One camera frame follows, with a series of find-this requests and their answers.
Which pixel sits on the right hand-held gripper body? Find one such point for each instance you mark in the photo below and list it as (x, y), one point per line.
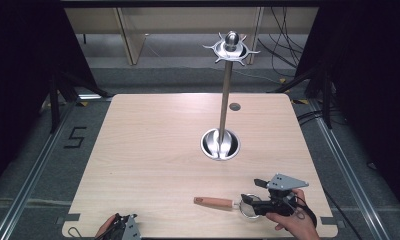
(281, 182)

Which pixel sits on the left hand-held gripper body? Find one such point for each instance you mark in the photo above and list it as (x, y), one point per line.
(128, 230)

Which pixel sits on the person's left hand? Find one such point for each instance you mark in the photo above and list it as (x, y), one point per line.
(104, 228)

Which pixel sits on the person's right hand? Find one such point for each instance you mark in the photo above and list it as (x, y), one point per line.
(298, 225)

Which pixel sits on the grey table grommet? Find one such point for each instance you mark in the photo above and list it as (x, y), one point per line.
(234, 107)

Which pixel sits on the metal utensil rack with hooks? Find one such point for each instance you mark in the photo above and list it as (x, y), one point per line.
(225, 100)

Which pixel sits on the black metal stand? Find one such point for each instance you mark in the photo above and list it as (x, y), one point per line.
(54, 100)
(326, 96)

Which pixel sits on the dark curtain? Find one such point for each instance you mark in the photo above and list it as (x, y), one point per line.
(371, 83)
(24, 83)

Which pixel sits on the aluminium floor rail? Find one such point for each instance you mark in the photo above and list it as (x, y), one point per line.
(31, 181)
(348, 166)

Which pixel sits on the beige wooden furniture frame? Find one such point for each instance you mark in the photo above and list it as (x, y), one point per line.
(131, 36)

